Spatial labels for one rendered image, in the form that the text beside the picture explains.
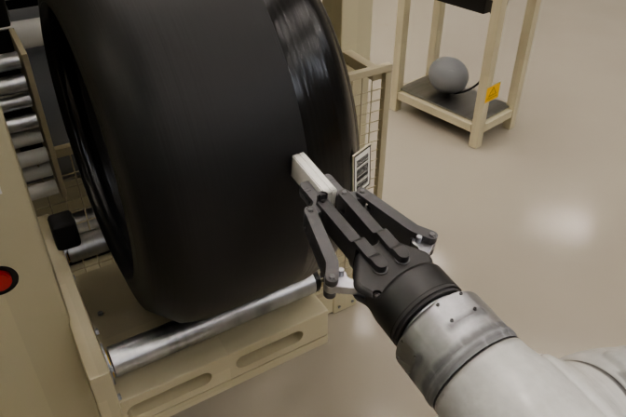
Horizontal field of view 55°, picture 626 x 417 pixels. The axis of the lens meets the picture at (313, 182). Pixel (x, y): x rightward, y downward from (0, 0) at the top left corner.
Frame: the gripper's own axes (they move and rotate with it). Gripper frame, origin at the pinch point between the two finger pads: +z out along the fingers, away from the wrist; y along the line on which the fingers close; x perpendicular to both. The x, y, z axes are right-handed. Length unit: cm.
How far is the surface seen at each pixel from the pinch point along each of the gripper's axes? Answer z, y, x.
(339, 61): 10.8, -9.5, -6.7
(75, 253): 38, 22, 38
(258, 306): 10.4, 0.8, 33.6
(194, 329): 10.8, 11.2, 33.2
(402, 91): 173, -172, 136
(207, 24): 14.1, 5.5, -12.8
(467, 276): 51, -110, 131
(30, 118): 60, 22, 24
